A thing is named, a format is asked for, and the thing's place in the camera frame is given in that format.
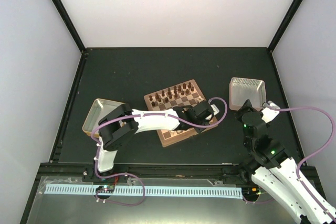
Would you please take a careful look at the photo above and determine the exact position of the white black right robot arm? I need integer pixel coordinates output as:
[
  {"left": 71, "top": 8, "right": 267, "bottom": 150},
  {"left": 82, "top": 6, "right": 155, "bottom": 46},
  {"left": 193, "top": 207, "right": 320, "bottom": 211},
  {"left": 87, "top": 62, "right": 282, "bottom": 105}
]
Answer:
[{"left": 236, "top": 100, "right": 335, "bottom": 223}]

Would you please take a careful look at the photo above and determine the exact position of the light blue slotted cable duct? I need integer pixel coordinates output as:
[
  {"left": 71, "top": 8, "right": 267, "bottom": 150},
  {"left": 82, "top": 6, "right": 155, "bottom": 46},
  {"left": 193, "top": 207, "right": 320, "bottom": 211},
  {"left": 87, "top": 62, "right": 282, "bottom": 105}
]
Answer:
[{"left": 44, "top": 184, "right": 243, "bottom": 199}]

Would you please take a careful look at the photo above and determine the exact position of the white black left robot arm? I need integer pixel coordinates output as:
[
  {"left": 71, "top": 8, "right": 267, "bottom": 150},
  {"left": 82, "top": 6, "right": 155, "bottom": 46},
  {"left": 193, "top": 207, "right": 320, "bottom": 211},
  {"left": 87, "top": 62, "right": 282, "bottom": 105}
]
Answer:
[{"left": 94, "top": 101, "right": 219, "bottom": 182}]

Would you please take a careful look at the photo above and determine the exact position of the metal tray yellow rim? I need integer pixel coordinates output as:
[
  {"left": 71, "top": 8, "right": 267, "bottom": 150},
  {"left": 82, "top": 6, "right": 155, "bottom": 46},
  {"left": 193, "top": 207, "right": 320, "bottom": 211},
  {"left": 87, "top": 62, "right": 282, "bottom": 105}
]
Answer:
[{"left": 82, "top": 98, "right": 123, "bottom": 136}]

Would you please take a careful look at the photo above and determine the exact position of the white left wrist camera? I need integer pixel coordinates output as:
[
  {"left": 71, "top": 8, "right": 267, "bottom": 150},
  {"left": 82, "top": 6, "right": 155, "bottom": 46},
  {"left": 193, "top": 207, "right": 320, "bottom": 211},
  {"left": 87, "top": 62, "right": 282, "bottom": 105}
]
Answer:
[{"left": 208, "top": 104, "right": 219, "bottom": 116}]

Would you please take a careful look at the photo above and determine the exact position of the dark chess pieces row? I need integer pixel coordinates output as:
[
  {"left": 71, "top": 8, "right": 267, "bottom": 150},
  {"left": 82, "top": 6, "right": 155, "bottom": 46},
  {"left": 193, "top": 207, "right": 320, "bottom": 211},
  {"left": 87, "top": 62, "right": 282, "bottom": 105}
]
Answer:
[{"left": 144, "top": 81, "right": 200, "bottom": 105}]

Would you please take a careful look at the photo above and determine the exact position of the wooden chess board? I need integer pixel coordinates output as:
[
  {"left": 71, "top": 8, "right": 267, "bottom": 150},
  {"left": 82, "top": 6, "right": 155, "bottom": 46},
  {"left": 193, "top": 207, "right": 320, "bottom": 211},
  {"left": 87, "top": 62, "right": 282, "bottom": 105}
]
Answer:
[{"left": 144, "top": 79, "right": 206, "bottom": 147}]

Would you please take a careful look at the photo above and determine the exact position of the black mounting rail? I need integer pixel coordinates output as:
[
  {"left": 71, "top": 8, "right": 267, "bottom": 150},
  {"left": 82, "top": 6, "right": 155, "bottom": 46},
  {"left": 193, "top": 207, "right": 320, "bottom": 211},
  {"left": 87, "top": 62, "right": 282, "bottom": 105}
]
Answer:
[{"left": 81, "top": 163, "right": 253, "bottom": 183}]

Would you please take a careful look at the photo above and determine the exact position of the pink plastic bin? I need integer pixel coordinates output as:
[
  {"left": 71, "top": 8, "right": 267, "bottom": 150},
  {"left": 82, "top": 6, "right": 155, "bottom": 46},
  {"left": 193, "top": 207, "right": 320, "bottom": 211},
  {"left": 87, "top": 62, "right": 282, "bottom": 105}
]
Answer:
[{"left": 229, "top": 77, "right": 266, "bottom": 111}]

